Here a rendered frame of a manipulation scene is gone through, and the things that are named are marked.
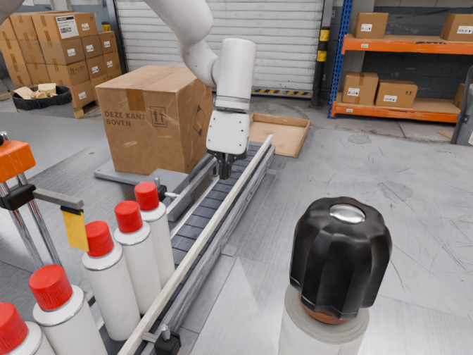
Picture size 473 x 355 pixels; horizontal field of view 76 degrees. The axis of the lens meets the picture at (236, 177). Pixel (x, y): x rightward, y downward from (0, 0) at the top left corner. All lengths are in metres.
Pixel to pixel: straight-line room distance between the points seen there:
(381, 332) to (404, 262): 0.24
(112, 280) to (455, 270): 0.68
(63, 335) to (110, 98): 0.66
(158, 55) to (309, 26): 2.27
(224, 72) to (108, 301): 0.52
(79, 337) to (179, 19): 0.54
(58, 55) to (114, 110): 3.28
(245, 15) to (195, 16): 4.00
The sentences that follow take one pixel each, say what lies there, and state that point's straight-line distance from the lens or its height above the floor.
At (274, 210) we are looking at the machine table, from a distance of 0.84.
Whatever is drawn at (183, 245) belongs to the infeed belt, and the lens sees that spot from 0.67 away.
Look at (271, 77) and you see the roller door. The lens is 4.70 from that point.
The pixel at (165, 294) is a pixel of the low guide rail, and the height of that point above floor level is 0.91.
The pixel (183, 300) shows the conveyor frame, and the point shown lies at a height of 0.87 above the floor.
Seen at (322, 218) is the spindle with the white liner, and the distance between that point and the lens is 0.26.
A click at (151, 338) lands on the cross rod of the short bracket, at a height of 0.91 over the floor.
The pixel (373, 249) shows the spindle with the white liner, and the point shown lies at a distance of 0.26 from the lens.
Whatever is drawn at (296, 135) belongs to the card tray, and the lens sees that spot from 1.30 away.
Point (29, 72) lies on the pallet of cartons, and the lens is 4.57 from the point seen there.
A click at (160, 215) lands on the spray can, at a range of 0.49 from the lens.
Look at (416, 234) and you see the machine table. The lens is 0.88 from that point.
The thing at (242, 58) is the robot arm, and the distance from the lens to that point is 0.74.
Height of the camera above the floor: 1.33
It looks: 31 degrees down
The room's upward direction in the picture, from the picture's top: straight up
